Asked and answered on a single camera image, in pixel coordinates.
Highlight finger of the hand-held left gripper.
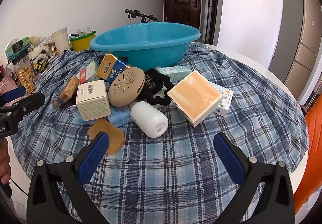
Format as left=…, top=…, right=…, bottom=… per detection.
left=0, top=92, right=46, bottom=125
left=0, top=87, right=27, bottom=107

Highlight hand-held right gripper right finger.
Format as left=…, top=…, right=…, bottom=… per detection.
left=213, top=132, right=295, bottom=224

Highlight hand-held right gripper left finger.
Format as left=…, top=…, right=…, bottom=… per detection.
left=26, top=132, right=110, bottom=224

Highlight light blue tower-print box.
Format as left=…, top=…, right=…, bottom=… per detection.
left=209, top=82, right=234, bottom=116

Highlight white and red cigarette box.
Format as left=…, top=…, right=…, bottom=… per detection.
left=79, top=59, right=101, bottom=85

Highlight cream box with orange top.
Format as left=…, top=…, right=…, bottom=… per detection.
left=167, top=70, right=223, bottom=128

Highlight gold and blue cigarette pack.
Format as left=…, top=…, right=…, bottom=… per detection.
left=96, top=52, right=134, bottom=82

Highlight blue plastic basin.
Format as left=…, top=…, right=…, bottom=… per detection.
left=89, top=22, right=201, bottom=72

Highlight person's left hand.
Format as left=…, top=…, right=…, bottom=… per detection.
left=0, top=139, right=11, bottom=185

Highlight pink pouch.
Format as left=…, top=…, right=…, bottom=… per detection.
left=0, top=74, right=18, bottom=96

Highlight clear jar of dried flowers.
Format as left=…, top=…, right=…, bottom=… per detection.
left=12, top=54, right=38, bottom=94

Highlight translucent orange soap bar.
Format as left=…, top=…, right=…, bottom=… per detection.
left=88, top=118, right=125, bottom=154

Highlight brown gold cigarette pack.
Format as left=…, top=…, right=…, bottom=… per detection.
left=54, top=75, right=80, bottom=108

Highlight green printed box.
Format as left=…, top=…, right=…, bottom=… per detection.
left=4, top=37, right=32, bottom=61

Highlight light blue tissue packet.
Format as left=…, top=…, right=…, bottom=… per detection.
left=77, top=107, right=132, bottom=127

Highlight beige plush toy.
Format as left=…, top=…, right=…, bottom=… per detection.
left=29, top=35, right=54, bottom=69

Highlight white barcode carton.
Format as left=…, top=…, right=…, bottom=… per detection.
left=75, top=80, right=112, bottom=121

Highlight white tumbler cup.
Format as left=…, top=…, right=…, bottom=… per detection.
left=52, top=27, right=71, bottom=55

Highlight blue plaid cloth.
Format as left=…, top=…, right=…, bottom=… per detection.
left=12, top=42, right=309, bottom=224

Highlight white plastic bottle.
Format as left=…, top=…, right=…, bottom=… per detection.
left=130, top=101, right=169, bottom=138

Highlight yellow plastic bucket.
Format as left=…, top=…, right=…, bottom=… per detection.
left=70, top=30, right=96, bottom=52

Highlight beige perforated round disc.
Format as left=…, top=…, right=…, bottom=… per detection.
left=108, top=67, right=146, bottom=107

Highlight orange chair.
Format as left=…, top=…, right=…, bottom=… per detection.
left=293, top=103, right=322, bottom=214

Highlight assorted small packets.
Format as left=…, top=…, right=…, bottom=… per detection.
left=68, top=27, right=92, bottom=38

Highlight black fabric pouch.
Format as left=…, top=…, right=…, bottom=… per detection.
left=137, top=68, right=175, bottom=106

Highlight white and teal slim box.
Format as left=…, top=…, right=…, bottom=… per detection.
left=155, top=65, right=192, bottom=82

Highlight black bicycle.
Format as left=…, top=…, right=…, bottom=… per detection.
left=124, top=8, right=160, bottom=24

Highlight grey refrigerator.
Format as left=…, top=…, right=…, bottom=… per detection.
left=268, top=0, right=322, bottom=101

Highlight black-framed glass sliding door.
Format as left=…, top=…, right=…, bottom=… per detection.
left=201, top=0, right=224, bottom=46

